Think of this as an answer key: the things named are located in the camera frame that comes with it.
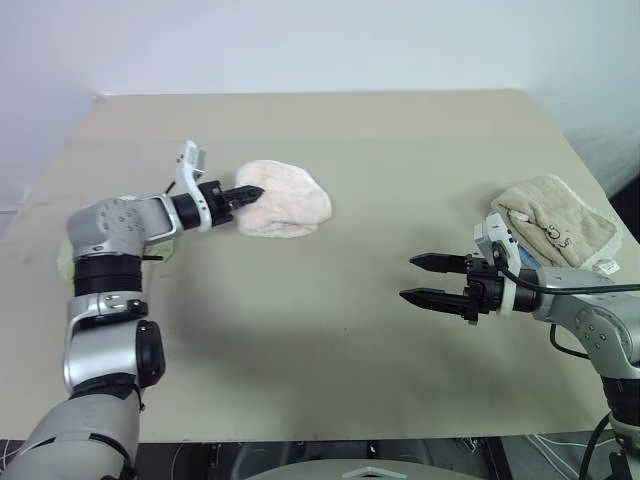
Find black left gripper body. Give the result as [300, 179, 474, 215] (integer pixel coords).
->
[199, 180, 239, 228]

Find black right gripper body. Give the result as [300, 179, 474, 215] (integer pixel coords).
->
[462, 253, 505, 327]

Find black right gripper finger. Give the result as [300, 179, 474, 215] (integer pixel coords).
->
[408, 253, 470, 276]
[399, 287, 470, 318]

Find pink terry towel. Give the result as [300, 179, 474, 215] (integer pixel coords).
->
[233, 159, 334, 241]

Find folded beige terry towel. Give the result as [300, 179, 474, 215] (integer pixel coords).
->
[489, 172, 624, 276]

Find black table leg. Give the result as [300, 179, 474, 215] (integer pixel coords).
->
[478, 434, 515, 480]

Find grey robot torso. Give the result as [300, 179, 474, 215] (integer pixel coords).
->
[230, 438, 502, 480]

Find dark brown furniture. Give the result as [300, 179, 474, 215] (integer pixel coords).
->
[605, 172, 640, 202]

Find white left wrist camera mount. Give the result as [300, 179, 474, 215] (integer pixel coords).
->
[174, 140, 212, 234]

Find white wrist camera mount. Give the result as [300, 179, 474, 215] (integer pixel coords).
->
[471, 211, 525, 317]
[174, 140, 212, 234]

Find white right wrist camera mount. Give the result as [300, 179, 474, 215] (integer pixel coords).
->
[471, 211, 525, 317]

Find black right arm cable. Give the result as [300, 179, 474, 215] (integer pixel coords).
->
[491, 242, 640, 357]

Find white floor cables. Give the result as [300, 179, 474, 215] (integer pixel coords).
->
[522, 430, 604, 469]

